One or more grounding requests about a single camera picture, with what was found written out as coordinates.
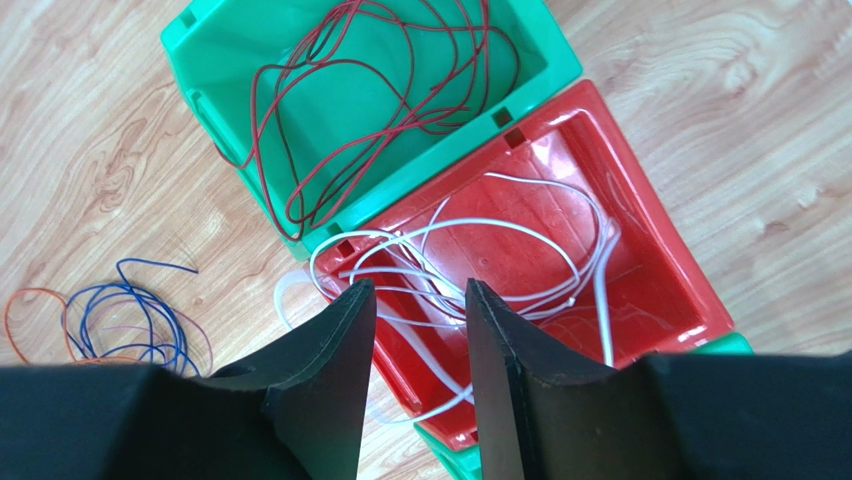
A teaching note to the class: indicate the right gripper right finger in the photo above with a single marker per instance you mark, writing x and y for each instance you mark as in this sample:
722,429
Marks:
546,411

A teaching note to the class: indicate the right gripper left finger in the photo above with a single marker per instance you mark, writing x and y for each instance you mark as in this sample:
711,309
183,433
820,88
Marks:
293,409

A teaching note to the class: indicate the near green plastic bin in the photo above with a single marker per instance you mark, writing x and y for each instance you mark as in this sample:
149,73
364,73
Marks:
466,464

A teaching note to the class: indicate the green plastic bin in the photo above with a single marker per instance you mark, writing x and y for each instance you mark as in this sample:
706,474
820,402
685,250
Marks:
466,464
332,111

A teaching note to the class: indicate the red plastic bin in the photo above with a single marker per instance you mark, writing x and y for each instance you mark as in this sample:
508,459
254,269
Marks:
521,214

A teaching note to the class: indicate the far green plastic bin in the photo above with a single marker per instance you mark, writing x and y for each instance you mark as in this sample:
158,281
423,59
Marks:
332,111

